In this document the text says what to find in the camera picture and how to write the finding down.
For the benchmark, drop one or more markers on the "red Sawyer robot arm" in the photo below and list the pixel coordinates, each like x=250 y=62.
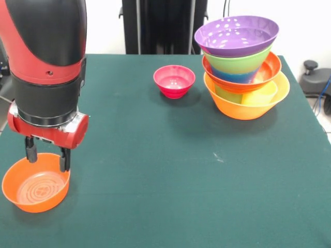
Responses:
x=44 y=51

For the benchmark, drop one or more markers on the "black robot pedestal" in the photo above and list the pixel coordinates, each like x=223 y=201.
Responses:
x=165 y=25

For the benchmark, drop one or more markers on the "green bowl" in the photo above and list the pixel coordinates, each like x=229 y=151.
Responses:
x=238 y=63

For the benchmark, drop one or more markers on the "blue bowl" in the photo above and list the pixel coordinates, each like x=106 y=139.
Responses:
x=232 y=76

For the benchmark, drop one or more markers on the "wide red bowl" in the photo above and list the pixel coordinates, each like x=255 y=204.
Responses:
x=270 y=69

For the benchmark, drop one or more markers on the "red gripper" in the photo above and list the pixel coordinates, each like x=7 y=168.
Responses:
x=51 y=135

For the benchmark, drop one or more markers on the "purple bowl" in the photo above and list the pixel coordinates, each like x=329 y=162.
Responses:
x=235 y=36

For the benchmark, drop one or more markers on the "dark green table cloth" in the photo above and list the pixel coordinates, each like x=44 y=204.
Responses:
x=160 y=144

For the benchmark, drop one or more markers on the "pink bowl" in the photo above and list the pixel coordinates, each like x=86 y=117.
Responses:
x=173 y=82

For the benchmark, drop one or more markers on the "small orange bowl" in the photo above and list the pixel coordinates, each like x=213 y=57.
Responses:
x=36 y=191

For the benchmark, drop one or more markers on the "green cup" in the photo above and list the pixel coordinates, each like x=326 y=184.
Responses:
x=227 y=96

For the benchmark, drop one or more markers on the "large orange bowl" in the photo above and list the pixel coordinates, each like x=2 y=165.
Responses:
x=248 y=112

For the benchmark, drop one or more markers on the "yellow cup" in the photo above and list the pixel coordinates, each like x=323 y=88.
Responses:
x=258 y=98

